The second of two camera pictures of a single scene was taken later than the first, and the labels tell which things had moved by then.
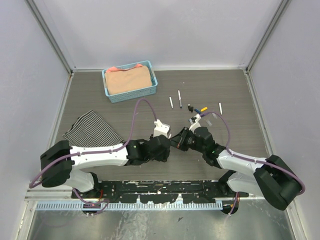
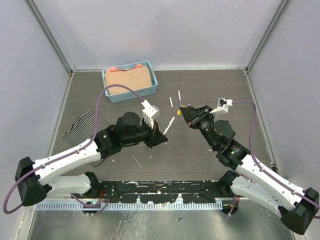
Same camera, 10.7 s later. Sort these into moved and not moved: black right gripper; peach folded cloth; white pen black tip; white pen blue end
Moved: black right gripper
Not moved: peach folded cloth; white pen black tip; white pen blue end
